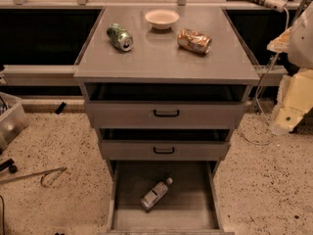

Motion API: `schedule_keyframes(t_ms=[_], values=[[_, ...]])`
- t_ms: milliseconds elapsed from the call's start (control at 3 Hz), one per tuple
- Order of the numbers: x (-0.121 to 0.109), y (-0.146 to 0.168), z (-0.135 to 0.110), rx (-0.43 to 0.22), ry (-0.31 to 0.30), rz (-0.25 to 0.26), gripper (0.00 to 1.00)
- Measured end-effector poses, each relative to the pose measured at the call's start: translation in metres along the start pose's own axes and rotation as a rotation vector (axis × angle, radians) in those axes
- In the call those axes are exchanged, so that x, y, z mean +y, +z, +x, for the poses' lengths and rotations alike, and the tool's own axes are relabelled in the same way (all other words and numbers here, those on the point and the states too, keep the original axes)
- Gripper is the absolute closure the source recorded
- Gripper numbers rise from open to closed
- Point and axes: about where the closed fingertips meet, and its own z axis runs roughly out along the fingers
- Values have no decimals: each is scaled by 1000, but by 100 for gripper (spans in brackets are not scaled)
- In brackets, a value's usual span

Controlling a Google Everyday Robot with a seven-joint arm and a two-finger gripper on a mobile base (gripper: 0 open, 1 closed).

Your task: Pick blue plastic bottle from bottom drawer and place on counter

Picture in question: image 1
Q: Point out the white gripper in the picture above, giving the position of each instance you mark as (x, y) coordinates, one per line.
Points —
(302, 46)

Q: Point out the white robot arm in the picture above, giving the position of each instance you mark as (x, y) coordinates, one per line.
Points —
(297, 41)

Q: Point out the grey drawer cabinet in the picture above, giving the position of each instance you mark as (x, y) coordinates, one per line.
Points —
(156, 56)

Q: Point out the bottom drawer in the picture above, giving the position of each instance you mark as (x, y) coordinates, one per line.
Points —
(189, 207)

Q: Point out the drawer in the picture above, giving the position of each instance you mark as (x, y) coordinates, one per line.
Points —
(160, 105)
(189, 207)
(163, 144)

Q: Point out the middle drawer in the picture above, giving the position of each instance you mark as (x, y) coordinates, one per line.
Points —
(163, 144)

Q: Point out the top drawer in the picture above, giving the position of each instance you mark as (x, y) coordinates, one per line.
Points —
(160, 105)

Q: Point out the orange crushed soda can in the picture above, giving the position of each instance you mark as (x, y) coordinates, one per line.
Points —
(194, 41)

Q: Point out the white bowl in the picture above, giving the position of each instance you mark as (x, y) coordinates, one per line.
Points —
(161, 19)

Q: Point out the green soda can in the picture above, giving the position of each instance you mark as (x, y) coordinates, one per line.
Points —
(119, 37)

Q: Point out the black small floor object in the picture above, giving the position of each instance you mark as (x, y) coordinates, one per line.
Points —
(60, 108)

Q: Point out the metal rod on floor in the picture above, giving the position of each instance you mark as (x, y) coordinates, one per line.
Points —
(24, 177)

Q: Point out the clear plastic bin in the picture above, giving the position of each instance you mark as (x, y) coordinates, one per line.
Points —
(13, 119)

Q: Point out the black tool on floor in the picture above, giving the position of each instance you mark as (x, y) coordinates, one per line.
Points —
(10, 165)

